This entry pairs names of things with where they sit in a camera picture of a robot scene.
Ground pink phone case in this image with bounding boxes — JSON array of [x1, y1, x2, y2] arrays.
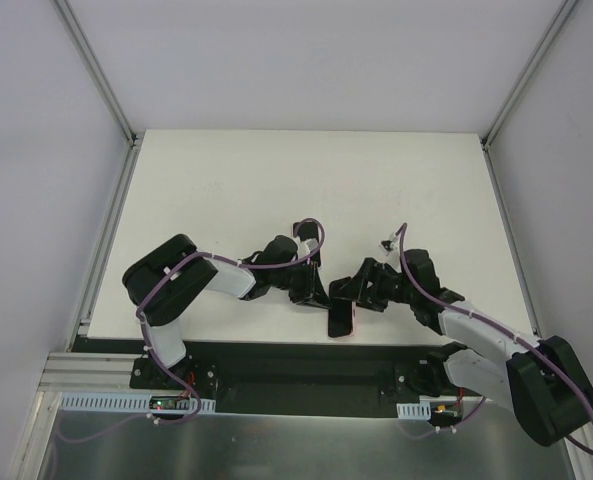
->
[[328, 304, 359, 341]]

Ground phone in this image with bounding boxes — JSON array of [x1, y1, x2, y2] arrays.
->
[[292, 221, 320, 241]]

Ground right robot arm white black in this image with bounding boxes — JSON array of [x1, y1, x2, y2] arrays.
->
[[329, 249, 593, 446]]

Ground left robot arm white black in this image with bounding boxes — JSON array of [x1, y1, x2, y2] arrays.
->
[[122, 234, 331, 389]]

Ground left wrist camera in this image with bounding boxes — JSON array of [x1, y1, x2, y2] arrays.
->
[[297, 238, 319, 259]]

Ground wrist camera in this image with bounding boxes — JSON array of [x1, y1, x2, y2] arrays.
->
[[379, 237, 399, 257], [297, 238, 319, 259]]

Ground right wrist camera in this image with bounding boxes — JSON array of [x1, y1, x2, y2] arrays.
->
[[379, 237, 399, 257]]

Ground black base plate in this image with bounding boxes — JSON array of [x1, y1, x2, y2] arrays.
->
[[73, 338, 449, 418]]

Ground right white cable duct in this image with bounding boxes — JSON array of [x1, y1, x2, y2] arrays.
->
[[396, 401, 432, 421]]

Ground white cable duct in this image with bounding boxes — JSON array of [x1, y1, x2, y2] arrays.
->
[[60, 393, 216, 415], [396, 401, 432, 421]]

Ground front aluminium rail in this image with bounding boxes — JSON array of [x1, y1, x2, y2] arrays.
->
[[39, 351, 147, 391]]

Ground left white cable duct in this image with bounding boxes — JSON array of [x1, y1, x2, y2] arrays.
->
[[60, 393, 216, 415]]

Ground left aluminium frame post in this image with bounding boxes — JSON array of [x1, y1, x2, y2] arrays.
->
[[51, 0, 139, 147]]

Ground aluminium frame post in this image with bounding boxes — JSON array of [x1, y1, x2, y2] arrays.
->
[[481, 0, 582, 152], [51, 0, 139, 147]]

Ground right aluminium frame post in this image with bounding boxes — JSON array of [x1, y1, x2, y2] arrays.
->
[[481, 0, 582, 152]]

